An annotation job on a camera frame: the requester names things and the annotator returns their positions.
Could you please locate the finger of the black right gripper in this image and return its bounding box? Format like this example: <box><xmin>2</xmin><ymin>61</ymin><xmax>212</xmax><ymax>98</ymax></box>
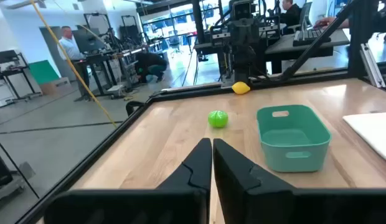
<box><xmin>245</xmin><ymin>46</ymin><xmax>258</xmax><ymax>68</ymax></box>
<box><xmin>233</xmin><ymin>46</ymin><xmax>246</xmax><ymax>68</ymax></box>

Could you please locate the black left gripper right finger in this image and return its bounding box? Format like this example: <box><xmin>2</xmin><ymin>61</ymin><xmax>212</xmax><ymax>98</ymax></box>
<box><xmin>213</xmin><ymin>138</ymin><xmax>386</xmax><ymax>224</ymax></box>

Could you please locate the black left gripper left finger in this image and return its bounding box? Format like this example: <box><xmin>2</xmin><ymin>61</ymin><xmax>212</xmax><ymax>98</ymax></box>
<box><xmin>43</xmin><ymin>138</ymin><xmax>212</xmax><ymax>224</ymax></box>

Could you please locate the yellow toy lemon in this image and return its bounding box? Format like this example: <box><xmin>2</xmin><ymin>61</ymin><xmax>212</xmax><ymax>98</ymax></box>
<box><xmin>231</xmin><ymin>81</ymin><xmax>252</xmax><ymax>95</ymax></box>

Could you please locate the green toy cabbage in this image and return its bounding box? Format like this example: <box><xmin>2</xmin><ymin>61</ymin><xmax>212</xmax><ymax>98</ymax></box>
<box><xmin>207</xmin><ymin>110</ymin><xmax>229</xmax><ymax>129</ymax></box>

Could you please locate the black desk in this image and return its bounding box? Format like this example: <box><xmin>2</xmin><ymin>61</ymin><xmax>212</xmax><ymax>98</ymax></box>
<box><xmin>264</xmin><ymin>29</ymin><xmax>351</xmax><ymax>75</ymax></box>

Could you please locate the person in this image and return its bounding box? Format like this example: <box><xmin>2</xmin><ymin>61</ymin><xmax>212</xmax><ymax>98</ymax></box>
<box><xmin>57</xmin><ymin>26</ymin><xmax>92</xmax><ymax>101</ymax></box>
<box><xmin>134</xmin><ymin>52</ymin><xmax>169</xmax><ymax>84</ymax></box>
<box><xmin>314</xmin><ymin>0</ymin><xmax>386</xmax><ymax>34</ymax></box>
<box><xmin>279</xmin><ymin>0</ymin><xmax>303</xmax><ymax>28</ymax></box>

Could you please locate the teal plastic bin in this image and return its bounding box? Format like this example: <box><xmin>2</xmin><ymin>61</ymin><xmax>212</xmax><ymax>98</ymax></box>
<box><xmin>256</xmin><ymin>104</ymin><xmax>332</xmax><ymax>173</ymax></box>

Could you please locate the black keyboard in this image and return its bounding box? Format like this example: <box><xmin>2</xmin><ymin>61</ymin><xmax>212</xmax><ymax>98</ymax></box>
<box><xmin>292</xmin><ymin>27</ymin><xmax>332</xmax><ymax>47</ymax></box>

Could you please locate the grey computer monitor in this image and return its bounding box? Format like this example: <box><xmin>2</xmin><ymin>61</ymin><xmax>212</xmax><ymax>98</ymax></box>
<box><xmin>299</xmin><ymin>1</ymin><xmax>314</xmax><ymax>31</ymax></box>

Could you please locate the black table clamp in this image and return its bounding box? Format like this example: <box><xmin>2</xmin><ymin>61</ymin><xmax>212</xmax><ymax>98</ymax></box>
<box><xmin>125</xmin><ymin>100</ymin><xmax>146</xmax><ymax>117</ymax></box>

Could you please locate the white folded cloth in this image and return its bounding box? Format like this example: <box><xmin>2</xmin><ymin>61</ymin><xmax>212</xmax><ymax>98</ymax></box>
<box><xmin>342</xmin><ymin>111</ymin><xmax>386</xmax><ymax>166</ymax></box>

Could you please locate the cardboard box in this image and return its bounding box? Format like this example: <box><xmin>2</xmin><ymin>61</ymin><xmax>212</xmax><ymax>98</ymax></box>
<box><xmin>40</xmin><ymin>77</ymin><xmax>72</xmax><ymax>96</ymax></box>

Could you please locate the green board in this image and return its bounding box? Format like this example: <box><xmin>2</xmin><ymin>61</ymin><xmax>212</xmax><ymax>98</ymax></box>
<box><xmin>27</xmin><ymin>59</ymin><xmax>61</xmax><ymax>85</ymax></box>

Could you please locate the white printer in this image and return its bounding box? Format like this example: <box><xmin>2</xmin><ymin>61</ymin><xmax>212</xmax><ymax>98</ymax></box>
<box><xmin>0</xmin><ymin>79</ymin><xmax>17</xmax><ymax>108</ymax></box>

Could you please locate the black equipment cart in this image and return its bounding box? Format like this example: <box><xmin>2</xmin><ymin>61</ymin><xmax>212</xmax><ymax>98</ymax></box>
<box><xmin>0</xmin><ymin>49</ymin><xmax>43</xmax><ymax>102</ymax></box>

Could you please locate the black diagonal frame strut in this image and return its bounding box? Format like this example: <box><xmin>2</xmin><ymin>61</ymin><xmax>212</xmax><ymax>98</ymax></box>
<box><xmin>280</xmin><ymin>0</ymin><xmax>355</xmax><ymax>80</ymax></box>

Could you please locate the black frame post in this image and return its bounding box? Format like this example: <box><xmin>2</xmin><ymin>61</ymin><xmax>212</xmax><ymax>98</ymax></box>
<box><xmin>348</xmin><ymin>0</ymin><xmax>378</xmax><ymax>77</ymax></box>

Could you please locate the silver aluminium bracket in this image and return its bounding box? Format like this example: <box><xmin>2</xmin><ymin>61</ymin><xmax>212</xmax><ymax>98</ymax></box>
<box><xmin>360</xmin><ymin>43</ymin><xmax>386</xmax><ymax>89</ymax></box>

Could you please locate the yellow hanging cable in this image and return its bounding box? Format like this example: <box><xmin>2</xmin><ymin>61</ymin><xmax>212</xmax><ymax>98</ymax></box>
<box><xmin>29</xmin><ymin>0</ymin><xmax>118</xmax><ymax>129</ymax></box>

